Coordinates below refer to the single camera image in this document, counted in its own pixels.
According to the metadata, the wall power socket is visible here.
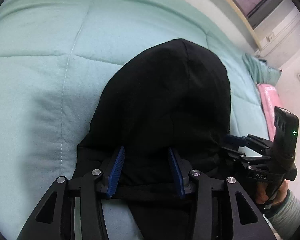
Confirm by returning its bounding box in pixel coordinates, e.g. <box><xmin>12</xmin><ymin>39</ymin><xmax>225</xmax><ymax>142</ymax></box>
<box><xmin>266</xmin><ymin>32</ymin><xmax>275</xmax><ymax>43</ymax></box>

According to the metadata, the pink pillow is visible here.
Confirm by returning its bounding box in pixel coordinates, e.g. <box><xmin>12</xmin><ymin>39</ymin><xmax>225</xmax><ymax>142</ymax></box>
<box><xmin>257</xmin><ymin>84</ymin><xmax>282</xmax><ymax>141</ymax></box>

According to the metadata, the black hooded jacket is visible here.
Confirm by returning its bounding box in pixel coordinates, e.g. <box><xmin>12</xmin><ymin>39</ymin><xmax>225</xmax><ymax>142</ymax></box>
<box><xmin>74</xmin><ymin>39</ymin><xmax>231</xmax><ymax>239</ymax></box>

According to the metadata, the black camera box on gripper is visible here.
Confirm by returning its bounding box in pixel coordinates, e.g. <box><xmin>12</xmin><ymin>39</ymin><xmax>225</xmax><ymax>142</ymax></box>
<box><xmin>274</xmin><ymin>106</ymin><xmax>299</xmax><ymax>158</ymax></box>

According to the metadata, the light green quilted bedspread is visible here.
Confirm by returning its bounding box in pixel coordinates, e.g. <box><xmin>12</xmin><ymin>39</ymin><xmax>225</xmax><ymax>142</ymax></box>
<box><xmin>0</xmin><ymin>0</ymin><xmax>281</xmax><ymax>239</ymax></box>

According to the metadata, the right hand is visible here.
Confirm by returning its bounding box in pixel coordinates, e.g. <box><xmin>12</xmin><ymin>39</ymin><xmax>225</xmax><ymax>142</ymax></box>
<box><xmin>255</xmin><ymin>180</ymin><xmax>288</xmax><ymax>206</ymax></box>

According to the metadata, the wooden bed frame rail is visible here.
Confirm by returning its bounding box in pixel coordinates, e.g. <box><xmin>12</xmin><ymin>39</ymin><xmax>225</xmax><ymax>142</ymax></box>
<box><xmin>222</xmin><ymin>0</ymin><xmax>262</xmax><ymax>50</ymax></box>

